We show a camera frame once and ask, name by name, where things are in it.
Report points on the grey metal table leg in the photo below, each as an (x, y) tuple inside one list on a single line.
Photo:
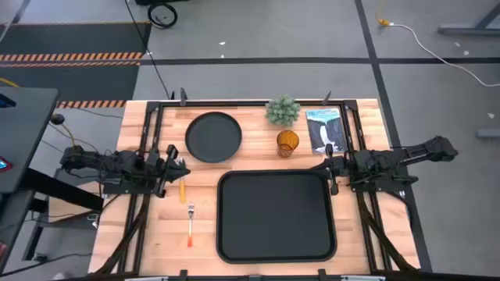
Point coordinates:
[(468, 29)]

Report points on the Yellowstone waterfall book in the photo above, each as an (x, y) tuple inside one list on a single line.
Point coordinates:
[(326, 125)]

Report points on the black desk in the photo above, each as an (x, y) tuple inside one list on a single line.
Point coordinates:
[(23, 132)]

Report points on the yellow plug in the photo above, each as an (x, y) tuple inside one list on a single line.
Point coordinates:
[(384, 22)]

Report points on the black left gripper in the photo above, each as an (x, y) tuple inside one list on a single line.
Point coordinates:
[(166, 171)]

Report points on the amber glass cup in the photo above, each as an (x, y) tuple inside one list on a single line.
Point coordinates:
[(288, 142)]

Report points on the black metal rig frame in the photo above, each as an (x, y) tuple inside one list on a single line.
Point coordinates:
[(234, 104)]

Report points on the black round plate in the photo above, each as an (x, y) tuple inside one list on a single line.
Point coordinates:
[(213, 136)]

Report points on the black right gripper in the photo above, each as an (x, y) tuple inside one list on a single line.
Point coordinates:
[(341, 166)]

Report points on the grey metal foot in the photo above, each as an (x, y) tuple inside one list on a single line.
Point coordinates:
[(488, 133)]

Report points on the black hazard-striped floor mat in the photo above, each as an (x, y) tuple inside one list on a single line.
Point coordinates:
[(78, 39)]

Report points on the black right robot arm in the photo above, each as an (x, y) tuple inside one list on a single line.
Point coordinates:
[(390, 160)]

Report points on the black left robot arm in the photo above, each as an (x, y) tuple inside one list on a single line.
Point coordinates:
[(117, 164)]

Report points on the black rectangular tray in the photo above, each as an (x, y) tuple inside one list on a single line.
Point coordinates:
[(273, 218)]

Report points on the green potted plant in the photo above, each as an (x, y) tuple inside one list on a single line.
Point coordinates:
[(283, 111)]

